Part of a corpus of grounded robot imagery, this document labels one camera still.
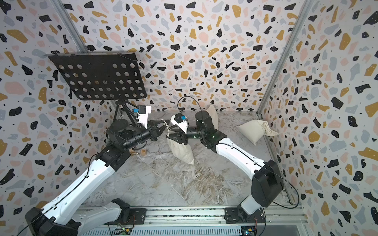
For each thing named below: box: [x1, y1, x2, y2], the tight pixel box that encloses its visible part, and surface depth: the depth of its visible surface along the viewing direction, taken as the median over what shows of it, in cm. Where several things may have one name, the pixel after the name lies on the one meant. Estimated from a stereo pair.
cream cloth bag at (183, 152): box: [166, 138, 195, 165], surface depth 85 cm
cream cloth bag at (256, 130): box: [236, 119, 280, 146], surface depth 102 cm
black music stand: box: [44, 52, 148, 123], surface depth 77 cm
